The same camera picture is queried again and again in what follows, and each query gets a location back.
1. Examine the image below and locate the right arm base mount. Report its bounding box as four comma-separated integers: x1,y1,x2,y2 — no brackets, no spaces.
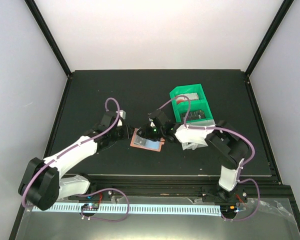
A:
200,184,248,204

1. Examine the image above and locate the black credit card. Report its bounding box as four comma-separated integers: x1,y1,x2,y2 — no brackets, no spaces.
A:
133,135,147,147

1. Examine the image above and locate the white slotted cable duct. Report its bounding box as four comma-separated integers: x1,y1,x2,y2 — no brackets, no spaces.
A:
46,202,222,217

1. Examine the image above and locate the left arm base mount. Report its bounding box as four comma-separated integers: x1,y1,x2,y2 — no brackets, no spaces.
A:
68,190,114,218

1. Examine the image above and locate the right black frame post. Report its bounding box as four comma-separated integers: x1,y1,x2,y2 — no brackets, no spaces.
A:
245,0,294,77

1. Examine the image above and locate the green and white card bin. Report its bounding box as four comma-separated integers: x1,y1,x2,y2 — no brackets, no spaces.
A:
169,84,215,150

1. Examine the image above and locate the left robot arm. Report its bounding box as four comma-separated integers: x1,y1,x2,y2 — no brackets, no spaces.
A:
18,110,134,211

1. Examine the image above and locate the left black frame post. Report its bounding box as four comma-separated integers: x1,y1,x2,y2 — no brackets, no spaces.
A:
24,0,72,78

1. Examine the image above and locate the black frame post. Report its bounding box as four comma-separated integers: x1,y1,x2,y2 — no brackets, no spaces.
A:
24,0,72,78
245,0,294,77

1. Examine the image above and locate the black card stack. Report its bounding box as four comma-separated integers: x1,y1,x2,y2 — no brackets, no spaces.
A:
180,109,206,122

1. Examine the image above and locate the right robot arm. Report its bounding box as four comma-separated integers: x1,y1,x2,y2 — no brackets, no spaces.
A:
136,109,256,202

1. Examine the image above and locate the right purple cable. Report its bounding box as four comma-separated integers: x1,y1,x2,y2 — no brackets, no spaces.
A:
147,95,261,222

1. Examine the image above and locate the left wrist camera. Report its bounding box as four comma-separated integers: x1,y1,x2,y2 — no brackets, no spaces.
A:
116,110,126,127

